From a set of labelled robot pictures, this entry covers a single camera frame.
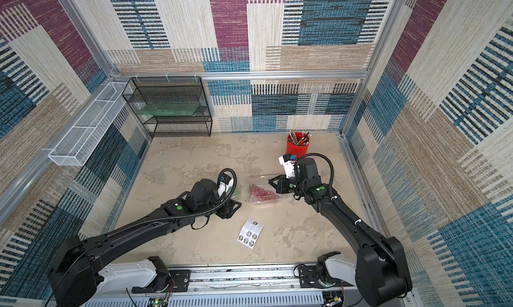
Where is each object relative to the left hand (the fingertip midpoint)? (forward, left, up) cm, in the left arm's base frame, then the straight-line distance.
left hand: (236, 202), depth 79 cm
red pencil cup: (+27, -28, 0) cm, 39 cm away
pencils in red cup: (+30, -31, +2) cm, 43 cm away
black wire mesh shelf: (+54, +34, +16) cm, 66 cm away
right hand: (+6, -14, +2) cm, 16 cm away
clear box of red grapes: (+9, -9, -9) cm, 16 cm away
